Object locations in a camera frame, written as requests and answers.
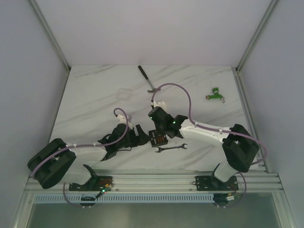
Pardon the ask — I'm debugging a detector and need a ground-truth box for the black fuse box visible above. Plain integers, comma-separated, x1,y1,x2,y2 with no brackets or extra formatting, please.
149,130,168,148

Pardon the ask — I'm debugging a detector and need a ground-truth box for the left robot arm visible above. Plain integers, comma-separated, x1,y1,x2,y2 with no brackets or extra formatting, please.
27,123,150,191

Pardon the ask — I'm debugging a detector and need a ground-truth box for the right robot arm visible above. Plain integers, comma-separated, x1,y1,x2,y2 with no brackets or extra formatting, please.
148,106,260,190

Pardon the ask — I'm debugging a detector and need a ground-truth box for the clear fuse box lid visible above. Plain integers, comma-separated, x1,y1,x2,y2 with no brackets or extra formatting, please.
116,88,133,101

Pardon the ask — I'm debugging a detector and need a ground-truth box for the steel open-end wrench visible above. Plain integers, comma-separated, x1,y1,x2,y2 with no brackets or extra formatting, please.
155,143,188,153

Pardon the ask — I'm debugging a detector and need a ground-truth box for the claw hammer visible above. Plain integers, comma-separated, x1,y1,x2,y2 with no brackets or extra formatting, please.
138,66,161,94

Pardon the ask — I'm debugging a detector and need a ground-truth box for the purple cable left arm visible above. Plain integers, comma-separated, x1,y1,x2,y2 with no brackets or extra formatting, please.
30,108,130,179

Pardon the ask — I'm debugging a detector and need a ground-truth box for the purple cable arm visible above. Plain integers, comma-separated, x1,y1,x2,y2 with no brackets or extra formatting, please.
151,83,269,167
30,108,130,179

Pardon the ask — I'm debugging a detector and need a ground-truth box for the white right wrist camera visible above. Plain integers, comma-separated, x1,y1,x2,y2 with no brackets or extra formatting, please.
152,101,167,111

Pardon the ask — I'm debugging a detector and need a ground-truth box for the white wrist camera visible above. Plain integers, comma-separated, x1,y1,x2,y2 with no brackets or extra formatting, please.
152,101,167,111
116,114,132,123

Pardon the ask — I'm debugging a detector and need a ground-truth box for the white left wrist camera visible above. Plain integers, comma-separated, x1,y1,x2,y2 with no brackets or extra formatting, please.
116,114,132,123

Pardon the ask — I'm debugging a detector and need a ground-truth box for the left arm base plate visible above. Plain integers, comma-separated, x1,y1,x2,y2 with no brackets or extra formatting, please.
68,176,113,191

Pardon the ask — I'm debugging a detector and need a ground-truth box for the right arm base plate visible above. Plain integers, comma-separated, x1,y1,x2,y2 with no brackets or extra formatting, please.
192,176,239,191

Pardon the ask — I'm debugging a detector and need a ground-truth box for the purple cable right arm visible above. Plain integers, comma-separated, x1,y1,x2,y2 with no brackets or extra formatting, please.
151,83,269,167

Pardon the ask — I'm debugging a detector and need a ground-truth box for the slotted cable duct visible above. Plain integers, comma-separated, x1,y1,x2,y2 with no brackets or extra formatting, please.
34,191,238,204

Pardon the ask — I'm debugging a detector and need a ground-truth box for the aluminium frame rail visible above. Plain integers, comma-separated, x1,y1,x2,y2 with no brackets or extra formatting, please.
28,0,71,73

